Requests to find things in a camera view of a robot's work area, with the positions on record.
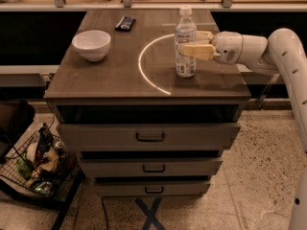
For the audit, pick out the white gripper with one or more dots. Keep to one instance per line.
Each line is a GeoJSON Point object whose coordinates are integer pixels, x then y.
{"type": "Point", "coordinates": [227, 46]}

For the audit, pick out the clear plastic water bottle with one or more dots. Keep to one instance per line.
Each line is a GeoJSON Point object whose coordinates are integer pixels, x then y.
{"type": "Point", "coordinates": [185, 32]}

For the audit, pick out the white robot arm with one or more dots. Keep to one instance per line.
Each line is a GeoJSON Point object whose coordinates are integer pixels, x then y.
{"type": "Point", "coordinates": [281, 53]}

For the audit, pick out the dark snack bar wrapper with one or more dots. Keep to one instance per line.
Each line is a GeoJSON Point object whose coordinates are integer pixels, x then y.
{"type": "Point", "coordinates": [125, 24]}

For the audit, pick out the grey drawer cabinet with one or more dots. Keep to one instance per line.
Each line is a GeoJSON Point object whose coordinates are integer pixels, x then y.
{"type": "Point", "coordinates": [137, 83]}

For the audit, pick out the white ceramic bowl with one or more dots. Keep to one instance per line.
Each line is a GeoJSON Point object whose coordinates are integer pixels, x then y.
{"type": "Point", "coordinates": [92, 45]}

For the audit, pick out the top grey drawer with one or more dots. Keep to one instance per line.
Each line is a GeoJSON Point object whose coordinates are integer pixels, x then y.
{"type": "Point", "coordinates": [149, 137]}

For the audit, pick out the grey drawer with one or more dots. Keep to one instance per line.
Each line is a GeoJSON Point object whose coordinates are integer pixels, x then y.
{"type": "Point", "coordinates": [149, 137]}
{"type": "Point", "coordinates": [146, 167]}
{"type": "Point", "coordinates": [177, 188]}

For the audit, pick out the middle grey drawer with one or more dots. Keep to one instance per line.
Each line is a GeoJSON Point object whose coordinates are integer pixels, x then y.
{"type": "Point", "coordinates": [146, 167]}

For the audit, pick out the soda can in basket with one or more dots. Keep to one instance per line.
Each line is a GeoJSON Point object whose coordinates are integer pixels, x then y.
{"type": "Point", "coordinates": [58, 146]}

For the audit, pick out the bottom grey drawer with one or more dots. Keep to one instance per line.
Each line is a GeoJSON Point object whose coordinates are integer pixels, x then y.
{"type": "Point", "coordinates": [177, 188]}

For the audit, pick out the blue tape cross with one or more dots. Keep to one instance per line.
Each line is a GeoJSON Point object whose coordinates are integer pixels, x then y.
{"type": "Point", "coordinates": [150, 213]}

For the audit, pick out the dark chip bag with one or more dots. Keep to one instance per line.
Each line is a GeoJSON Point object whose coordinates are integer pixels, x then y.
{"type": "Point", "coordinates": [45, 141]}

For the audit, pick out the green item in basket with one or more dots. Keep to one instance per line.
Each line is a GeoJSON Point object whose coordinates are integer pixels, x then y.
{"type": "Point", "coordinates": [24, 168]}

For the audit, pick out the black wire basket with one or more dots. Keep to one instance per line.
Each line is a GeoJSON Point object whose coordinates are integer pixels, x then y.
{"type": "Point", "coordinates": [49, 172]}

